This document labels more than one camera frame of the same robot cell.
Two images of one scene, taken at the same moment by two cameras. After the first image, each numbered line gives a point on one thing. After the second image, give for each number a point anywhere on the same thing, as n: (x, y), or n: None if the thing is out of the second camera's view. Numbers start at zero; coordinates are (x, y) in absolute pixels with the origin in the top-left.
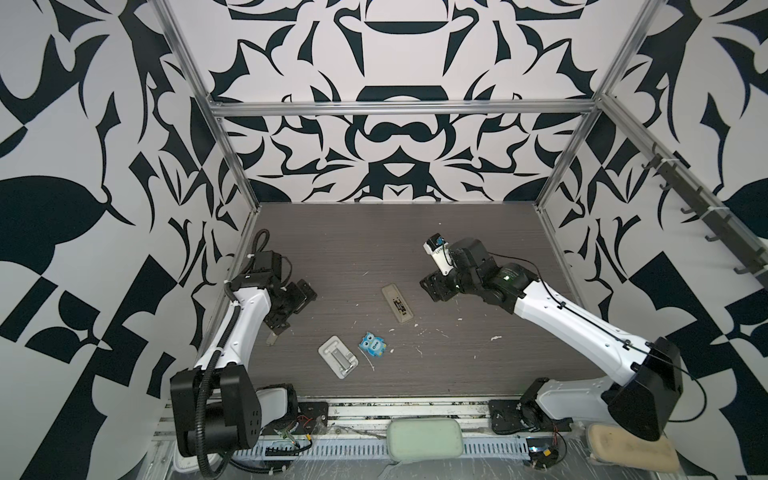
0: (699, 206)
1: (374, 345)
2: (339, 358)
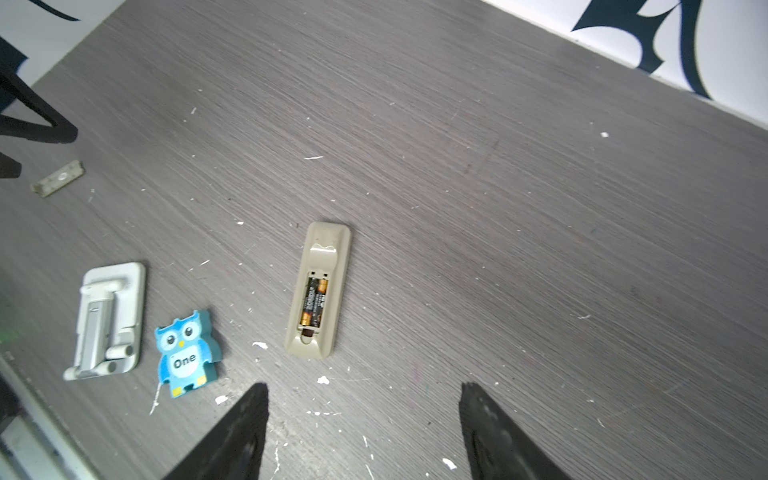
0: None
1: (188, 352)
2: (110, 320)
